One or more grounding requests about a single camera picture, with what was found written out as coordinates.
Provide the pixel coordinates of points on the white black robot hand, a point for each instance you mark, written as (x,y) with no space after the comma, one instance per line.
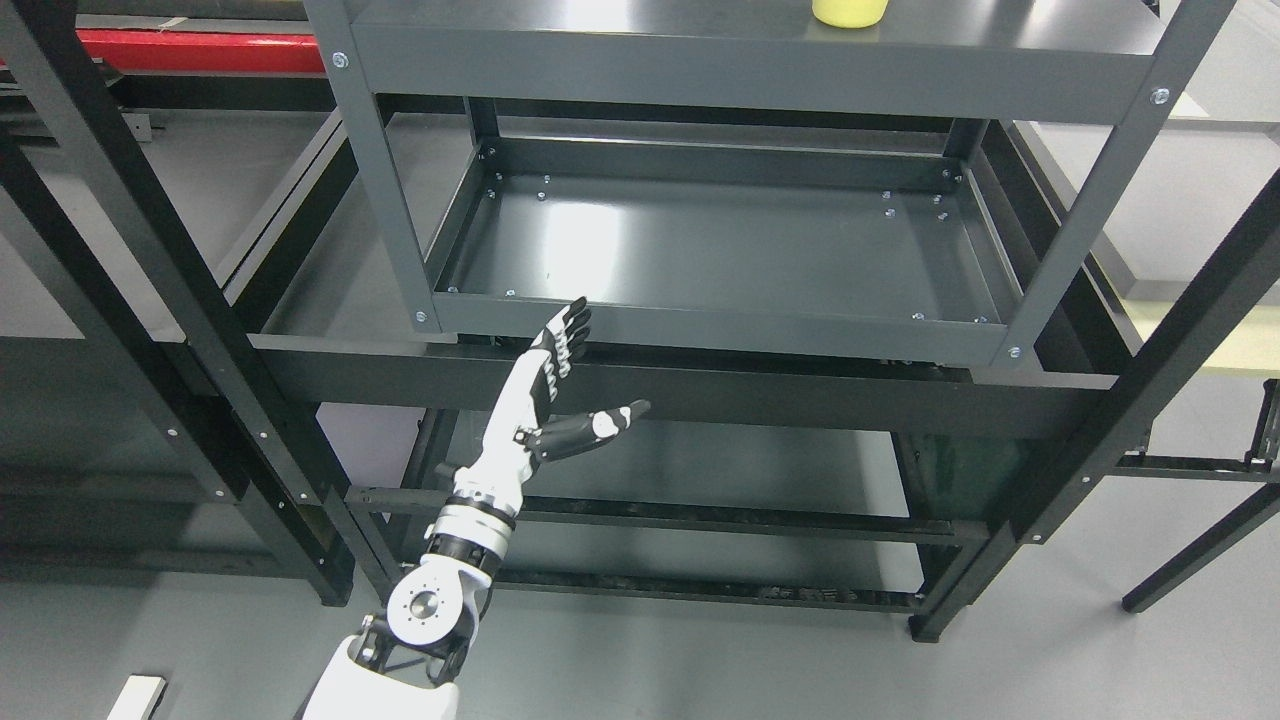
(524,430)

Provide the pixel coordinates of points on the yellow plastic cup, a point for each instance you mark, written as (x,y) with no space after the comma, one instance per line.
(849,14)

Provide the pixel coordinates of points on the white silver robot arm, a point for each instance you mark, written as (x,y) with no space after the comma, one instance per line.
(432,611)

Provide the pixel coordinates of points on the grey metal shelf unit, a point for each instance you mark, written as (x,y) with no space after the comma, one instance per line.
(737,175)

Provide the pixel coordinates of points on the black metal shelf rack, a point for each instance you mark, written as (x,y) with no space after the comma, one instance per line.
(208,368)

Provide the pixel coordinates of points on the red metal beam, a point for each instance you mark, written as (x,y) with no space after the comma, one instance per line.
(152,50)

